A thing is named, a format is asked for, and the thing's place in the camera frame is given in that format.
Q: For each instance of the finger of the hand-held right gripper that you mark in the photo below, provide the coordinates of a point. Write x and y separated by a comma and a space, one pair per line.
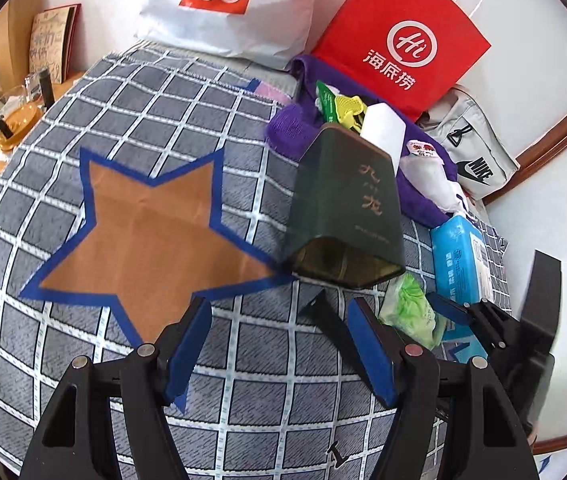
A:
451, 307

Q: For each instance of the light green tissue pack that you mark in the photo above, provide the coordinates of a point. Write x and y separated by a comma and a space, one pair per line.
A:
408, 310

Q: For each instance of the wooden door frame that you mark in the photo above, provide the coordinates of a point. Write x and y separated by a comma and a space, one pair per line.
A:
563, 135

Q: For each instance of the green snack packet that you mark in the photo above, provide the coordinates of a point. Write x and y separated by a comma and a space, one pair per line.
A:
324, 97

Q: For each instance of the blue wet wipes pack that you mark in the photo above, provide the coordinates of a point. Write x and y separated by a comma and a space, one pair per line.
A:
458, 260

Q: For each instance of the white foam block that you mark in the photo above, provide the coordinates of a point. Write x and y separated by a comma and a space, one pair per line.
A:
383, 130

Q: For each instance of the white plastic shopping bag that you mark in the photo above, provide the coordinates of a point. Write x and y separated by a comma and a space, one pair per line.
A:
273, 20

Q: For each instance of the white red-printed plastic packet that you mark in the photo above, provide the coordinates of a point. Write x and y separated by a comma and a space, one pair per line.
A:
428, 175

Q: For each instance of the red paper bag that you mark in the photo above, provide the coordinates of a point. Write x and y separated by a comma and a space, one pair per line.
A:
388, 5

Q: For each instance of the small black clip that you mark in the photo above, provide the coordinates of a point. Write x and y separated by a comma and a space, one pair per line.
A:
336, 452

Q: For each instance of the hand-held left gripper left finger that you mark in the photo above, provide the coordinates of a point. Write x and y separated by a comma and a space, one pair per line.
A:
188, 350

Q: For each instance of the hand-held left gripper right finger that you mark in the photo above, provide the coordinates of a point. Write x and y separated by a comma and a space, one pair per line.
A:
371, 355

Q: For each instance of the glass teapot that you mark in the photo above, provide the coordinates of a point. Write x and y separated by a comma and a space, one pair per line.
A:
18, 115

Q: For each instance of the dark green tin box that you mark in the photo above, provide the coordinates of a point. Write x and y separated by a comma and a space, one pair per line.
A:
343, 200

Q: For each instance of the purple towel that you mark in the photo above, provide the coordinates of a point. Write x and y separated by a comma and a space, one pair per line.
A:
288, 130

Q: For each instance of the pink cloth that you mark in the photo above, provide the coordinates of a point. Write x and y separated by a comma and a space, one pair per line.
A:
271, 94

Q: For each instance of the grey sports bag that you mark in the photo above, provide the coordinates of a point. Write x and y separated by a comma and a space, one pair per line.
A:
483, 130

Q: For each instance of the checked bedsheet with star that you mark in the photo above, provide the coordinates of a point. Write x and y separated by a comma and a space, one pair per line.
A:
23, 340

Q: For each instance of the black bottle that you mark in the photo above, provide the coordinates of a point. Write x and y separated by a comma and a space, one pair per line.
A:
46, 87

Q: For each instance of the brown book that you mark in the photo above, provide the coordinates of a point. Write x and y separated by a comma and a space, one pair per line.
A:
48, 40

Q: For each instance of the yellow black packet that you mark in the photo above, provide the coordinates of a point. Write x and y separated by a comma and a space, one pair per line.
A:
348, 110

